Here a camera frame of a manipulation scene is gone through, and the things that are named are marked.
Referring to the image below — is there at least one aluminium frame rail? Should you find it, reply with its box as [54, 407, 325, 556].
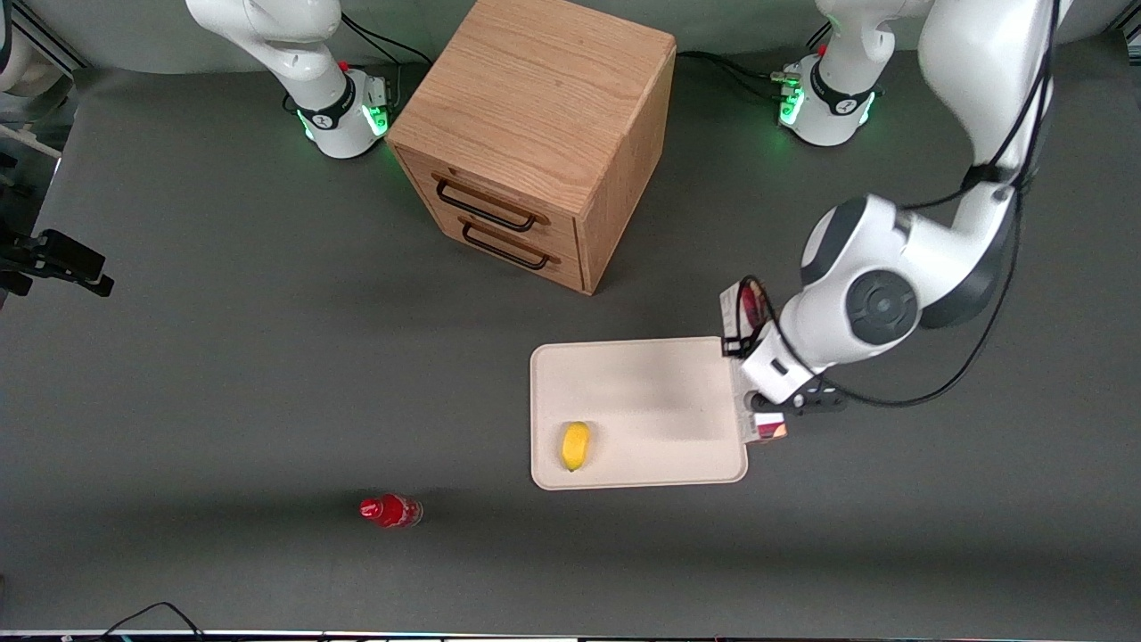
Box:
[0, 0, 88, 74]

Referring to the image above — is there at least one red cookie box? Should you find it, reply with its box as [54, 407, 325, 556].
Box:
[719, 280, 789, 445]

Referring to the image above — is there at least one black base cable bundle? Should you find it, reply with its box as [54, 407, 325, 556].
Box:
[675, 27, 832, 101]

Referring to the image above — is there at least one black drawer handle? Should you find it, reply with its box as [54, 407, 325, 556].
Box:
[434, 177, 540, 234]
[460, 222, 552, 271]

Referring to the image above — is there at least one wooden drawer cabinet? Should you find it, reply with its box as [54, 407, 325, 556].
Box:
[385, 0, 677, 296]

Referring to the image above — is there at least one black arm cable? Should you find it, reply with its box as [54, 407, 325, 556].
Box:
[736, 0, 1063, 409]

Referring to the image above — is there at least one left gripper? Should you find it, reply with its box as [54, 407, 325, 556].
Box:
[733, 323, 823, 418]

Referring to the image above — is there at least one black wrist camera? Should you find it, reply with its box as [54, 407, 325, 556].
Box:
[788, 382, 850, 416]

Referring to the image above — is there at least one beige rectangular tray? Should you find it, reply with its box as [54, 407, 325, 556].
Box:
[529, 336, 750, 491]

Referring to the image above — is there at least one yellow lemon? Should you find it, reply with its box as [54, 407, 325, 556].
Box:
[561, 422, 592, 473]

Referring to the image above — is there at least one black cable at table edge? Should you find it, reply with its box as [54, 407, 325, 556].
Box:
[89, 602, 208, 639]

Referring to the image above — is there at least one red bottle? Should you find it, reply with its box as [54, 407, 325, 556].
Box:
[359, 493, 423, 530]

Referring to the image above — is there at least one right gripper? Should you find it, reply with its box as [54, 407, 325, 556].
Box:
[0, 227, 116, 299]

